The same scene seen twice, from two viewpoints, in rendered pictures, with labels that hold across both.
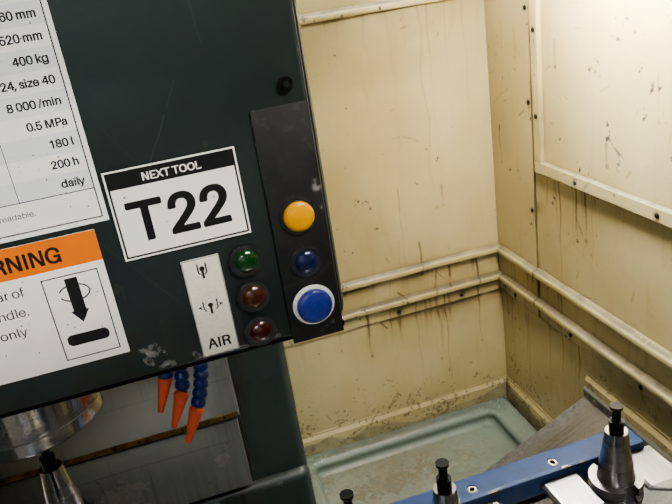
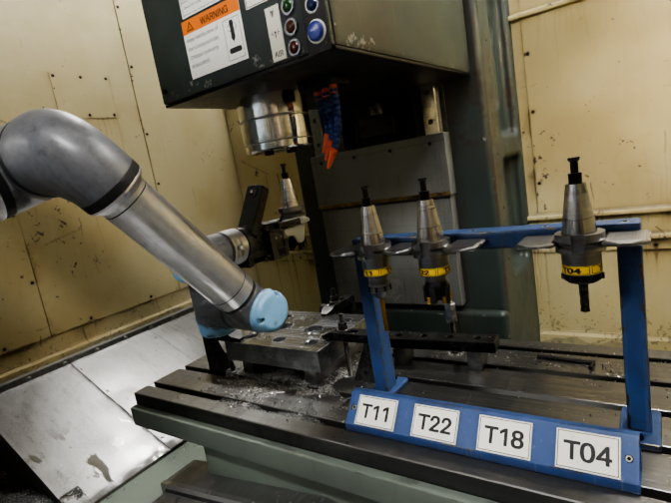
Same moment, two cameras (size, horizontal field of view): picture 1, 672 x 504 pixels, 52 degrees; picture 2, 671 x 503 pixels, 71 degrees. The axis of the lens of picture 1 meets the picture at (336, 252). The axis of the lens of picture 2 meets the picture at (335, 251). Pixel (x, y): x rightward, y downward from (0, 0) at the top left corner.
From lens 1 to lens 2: 72 cm
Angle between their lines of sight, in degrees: 49
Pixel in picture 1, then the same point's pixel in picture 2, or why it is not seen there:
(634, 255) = not seen: outside the picture
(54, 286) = (226, 24)
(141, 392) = (402, 220)
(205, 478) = not seen: hidden behind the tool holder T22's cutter
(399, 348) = (653, 278)
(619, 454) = (569, 202)
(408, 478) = not seen: hidden behind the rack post
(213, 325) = (277, 44)
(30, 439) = (259, 141)
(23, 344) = (218, 52)
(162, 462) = (410, 270)
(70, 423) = (278, 140)
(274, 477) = (481, 310)
